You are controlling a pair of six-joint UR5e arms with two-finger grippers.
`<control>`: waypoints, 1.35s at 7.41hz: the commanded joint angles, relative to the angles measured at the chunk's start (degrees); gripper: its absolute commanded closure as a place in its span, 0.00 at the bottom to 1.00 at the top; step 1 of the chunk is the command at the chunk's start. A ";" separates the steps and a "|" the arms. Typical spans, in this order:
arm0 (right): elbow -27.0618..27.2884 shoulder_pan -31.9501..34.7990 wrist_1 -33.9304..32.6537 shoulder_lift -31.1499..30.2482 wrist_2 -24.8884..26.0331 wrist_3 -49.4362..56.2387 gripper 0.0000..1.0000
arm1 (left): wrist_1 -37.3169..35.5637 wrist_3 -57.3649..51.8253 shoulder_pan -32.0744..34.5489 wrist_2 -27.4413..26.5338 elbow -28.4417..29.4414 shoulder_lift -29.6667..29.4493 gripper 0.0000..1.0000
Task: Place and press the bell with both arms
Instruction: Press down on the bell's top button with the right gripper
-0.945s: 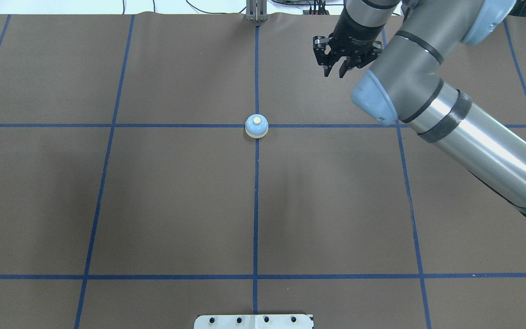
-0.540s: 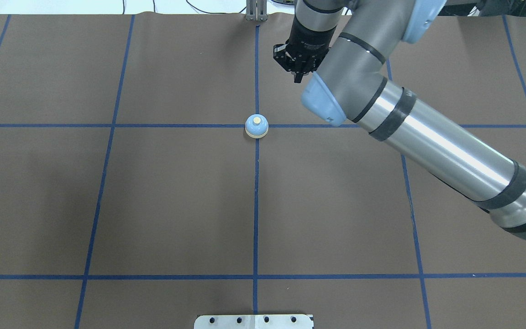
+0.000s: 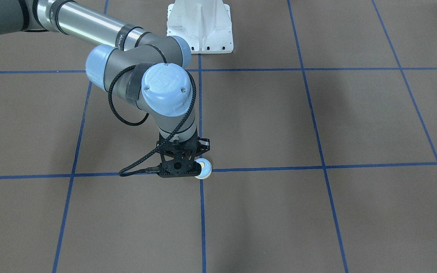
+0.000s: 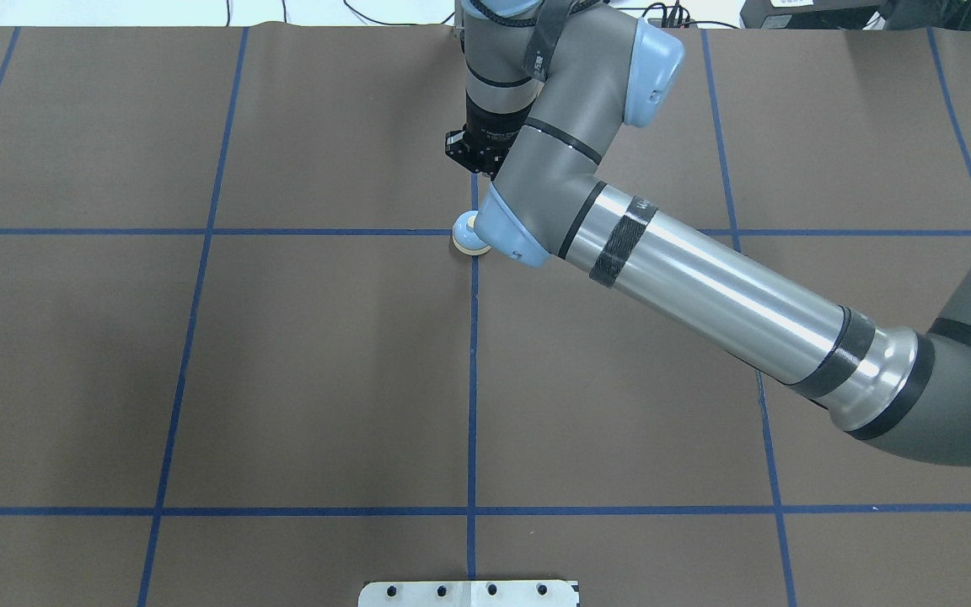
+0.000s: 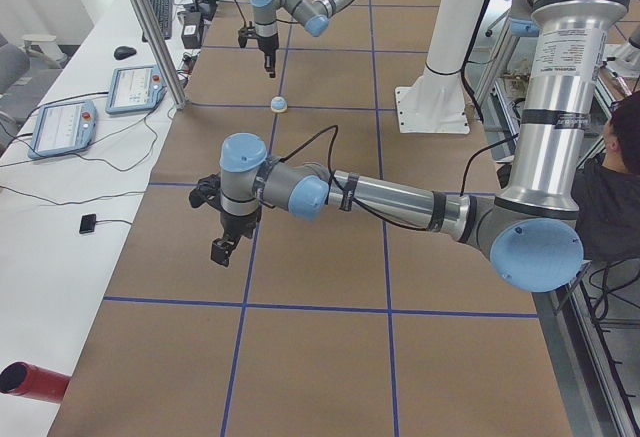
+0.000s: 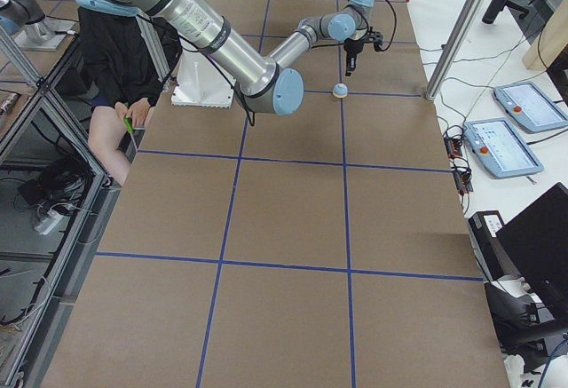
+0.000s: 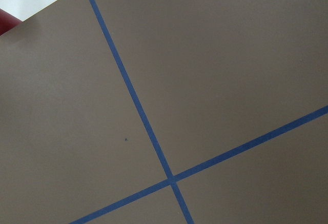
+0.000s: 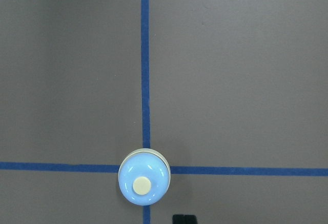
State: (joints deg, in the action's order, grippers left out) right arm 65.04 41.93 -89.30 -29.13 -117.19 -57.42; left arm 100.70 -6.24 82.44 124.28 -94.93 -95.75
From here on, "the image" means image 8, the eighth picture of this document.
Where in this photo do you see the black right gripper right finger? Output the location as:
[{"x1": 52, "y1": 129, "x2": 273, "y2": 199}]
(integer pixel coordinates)
[{"x1": 184, "y1": 215, "x2": 197, "y2": 224}]

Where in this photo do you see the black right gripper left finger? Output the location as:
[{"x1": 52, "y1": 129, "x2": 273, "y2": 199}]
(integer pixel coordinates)
[{"x1": 172, "y1": 214, "x2": 185, "y2": 224}]

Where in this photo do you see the blue and cream call bell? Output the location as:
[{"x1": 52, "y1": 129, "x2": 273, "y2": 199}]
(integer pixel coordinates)
[{"x1": 118, "y1": 148, "x2": 171, "y2": 206}]

